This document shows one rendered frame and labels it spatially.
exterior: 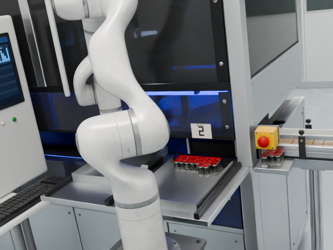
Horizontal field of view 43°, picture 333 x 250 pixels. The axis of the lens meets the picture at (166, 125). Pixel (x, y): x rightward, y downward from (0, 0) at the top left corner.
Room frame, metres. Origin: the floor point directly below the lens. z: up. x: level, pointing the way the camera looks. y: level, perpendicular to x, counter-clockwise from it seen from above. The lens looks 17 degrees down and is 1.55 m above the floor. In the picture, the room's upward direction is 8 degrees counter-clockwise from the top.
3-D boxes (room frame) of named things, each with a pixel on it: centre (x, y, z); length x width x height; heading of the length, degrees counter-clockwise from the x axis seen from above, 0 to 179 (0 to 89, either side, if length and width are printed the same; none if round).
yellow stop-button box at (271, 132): (1.46, -0.36, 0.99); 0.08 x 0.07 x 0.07; 149
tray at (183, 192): (1.39, -0.03, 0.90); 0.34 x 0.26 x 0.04; 149
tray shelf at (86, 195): (1.51, 0.10, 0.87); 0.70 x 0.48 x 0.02; 59
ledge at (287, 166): (1.48, -0.40, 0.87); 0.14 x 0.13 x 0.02; 149
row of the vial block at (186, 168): (1.48, -0.09, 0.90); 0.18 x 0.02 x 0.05; 59
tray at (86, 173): (1.65, 0.21, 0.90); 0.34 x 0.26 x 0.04; 149
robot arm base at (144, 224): (1.02, 0.11, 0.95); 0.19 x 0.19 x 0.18
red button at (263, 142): (1.42, -0.34, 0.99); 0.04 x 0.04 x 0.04; 59
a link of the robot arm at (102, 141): (1.01, 0.14, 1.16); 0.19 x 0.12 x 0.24; 100
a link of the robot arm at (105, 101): (1.52, 0.20, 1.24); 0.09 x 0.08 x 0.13; 101
